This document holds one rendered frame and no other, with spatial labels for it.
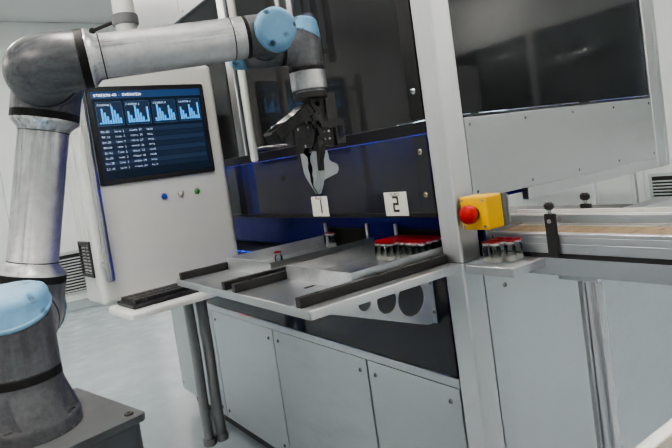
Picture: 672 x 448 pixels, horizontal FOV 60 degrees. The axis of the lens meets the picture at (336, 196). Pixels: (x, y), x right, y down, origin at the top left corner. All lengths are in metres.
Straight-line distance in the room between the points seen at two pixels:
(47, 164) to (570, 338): 1.30
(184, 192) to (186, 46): 1.07
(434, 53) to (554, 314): 0.74
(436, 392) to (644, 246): 0.62
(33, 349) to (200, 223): 1.14
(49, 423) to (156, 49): 0.61
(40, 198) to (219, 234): 1.06
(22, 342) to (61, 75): 0.41
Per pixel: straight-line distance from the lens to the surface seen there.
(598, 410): 1.43
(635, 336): 1.96
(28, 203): 1.14
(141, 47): 1.03
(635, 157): 1.95
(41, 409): 1.04
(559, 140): 1.63
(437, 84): 1.31
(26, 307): 1.01
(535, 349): 1.56
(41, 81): 1.04
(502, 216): 1.28
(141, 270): 1.99
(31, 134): 1.15
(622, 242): 1.23
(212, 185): 2.10
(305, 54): 1.21
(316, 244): 1.86
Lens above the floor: 1.15
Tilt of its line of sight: 3 degrees down
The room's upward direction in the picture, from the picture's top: 8 degrees counter-clockwise
